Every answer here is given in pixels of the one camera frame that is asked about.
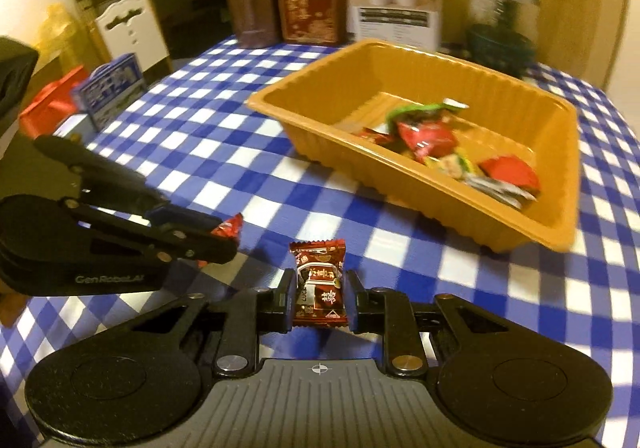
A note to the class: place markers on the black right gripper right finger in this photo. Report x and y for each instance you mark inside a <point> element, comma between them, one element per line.
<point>389,314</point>

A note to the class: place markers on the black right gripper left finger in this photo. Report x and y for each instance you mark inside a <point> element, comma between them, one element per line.
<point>250,314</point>

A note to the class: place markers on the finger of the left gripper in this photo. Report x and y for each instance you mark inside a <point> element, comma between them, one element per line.
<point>175,230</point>
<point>103,183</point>

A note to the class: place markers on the dark red candy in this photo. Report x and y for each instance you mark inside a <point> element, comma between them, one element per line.
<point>223,242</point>

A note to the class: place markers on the red white candy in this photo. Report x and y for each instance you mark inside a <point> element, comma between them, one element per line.
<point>319,301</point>

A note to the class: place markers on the grey transparent snack wrapper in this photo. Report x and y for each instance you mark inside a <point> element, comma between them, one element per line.
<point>506,193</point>

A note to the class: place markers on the yellow green candy wrapper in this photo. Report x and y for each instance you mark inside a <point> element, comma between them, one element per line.
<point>455,165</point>

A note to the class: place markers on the small red candy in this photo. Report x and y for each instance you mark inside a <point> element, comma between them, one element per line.
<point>375,137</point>

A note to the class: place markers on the large red snack packet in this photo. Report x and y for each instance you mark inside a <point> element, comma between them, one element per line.
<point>428,138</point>

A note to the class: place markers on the red double-happiness candy packet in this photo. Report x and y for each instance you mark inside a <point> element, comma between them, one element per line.
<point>512,170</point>

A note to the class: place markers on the red green snack packet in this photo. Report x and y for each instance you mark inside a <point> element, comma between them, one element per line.
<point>417,113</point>

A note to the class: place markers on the red box on floor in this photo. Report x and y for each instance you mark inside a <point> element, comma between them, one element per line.
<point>52,105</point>

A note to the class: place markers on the blue milk carton box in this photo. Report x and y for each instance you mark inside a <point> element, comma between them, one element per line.
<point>109,90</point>

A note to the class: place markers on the blue white checkered tablecloth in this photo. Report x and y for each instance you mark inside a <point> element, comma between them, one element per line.
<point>194,137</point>

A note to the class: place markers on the white carved chair back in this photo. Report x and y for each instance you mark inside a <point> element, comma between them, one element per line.
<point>130,26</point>

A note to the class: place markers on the orange plastic tray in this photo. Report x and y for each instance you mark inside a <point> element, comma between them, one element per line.
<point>485,154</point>

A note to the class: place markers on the red gift box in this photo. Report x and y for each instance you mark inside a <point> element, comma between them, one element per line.
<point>321,22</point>

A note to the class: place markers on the green glass jar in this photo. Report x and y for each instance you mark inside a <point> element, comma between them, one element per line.
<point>502,34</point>

